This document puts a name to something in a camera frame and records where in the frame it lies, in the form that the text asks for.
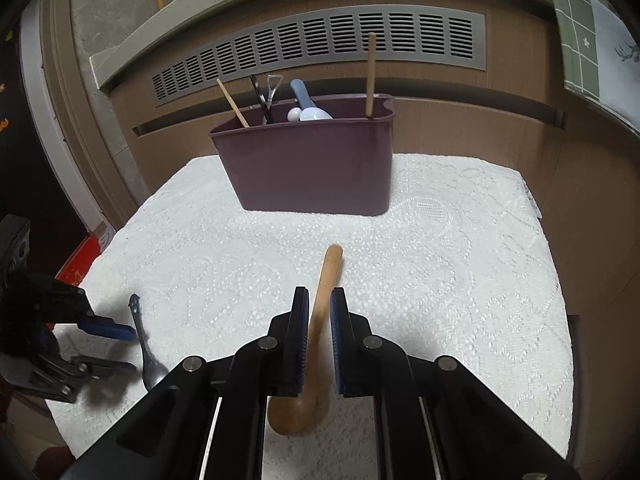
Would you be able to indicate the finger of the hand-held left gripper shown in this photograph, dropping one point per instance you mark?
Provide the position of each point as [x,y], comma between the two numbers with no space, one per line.
[95,367]
[107,330]

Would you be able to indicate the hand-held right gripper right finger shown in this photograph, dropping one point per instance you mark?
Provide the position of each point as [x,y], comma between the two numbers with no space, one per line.
[337,340]

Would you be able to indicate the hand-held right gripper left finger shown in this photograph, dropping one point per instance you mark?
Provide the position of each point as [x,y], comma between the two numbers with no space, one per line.
[301,340]

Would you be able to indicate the thick curved wooden spoon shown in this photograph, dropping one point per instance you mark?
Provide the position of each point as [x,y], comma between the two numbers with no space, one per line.
[320,300]

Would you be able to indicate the small metal spoon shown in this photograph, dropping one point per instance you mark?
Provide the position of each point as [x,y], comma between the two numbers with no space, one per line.
[150,365]

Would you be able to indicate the purple plastic utensil holder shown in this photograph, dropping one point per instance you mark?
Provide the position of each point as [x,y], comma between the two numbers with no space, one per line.
[305,165]

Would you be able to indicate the dark translucent plastic spoon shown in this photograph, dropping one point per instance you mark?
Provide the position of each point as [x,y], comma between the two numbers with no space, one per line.
[261,100]

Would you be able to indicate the wooden chopstick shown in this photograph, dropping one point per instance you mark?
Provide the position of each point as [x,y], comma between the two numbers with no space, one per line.
[232,102]

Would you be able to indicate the long thin wooden spoon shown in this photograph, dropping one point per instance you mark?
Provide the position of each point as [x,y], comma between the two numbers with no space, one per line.
[371,75]

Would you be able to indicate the red box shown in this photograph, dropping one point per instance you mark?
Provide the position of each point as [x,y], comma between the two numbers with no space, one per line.
[82,255]

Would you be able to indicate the white lace tablecloth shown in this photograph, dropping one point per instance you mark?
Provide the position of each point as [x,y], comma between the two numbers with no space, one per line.
[450,270]

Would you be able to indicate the white ball-top utensil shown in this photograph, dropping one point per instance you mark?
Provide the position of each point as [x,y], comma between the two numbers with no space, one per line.
[294,115]

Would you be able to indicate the grey ventilation grille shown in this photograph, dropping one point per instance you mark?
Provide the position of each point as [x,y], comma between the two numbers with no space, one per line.
[320,45]

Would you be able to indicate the green checked towel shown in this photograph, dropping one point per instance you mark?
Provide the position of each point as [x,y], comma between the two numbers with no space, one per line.
[585,35]

